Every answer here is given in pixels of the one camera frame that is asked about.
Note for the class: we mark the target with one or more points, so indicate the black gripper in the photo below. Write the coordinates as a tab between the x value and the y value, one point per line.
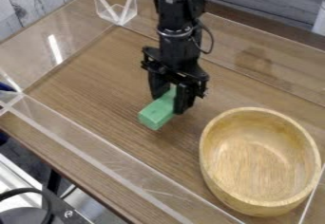
172	64

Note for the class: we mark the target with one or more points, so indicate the green rectangular block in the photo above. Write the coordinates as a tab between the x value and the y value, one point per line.
158	111

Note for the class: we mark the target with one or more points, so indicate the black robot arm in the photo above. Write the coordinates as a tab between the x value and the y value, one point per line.
180	19

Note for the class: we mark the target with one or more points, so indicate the brown wooden bowl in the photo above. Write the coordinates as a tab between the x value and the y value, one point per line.
260	161

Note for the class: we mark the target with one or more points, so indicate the clear acrylic corner bracket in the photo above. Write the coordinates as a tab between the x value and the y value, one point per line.
118	14

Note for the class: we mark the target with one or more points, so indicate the clear acrylic barrier wall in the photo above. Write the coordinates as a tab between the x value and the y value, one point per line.
80	88

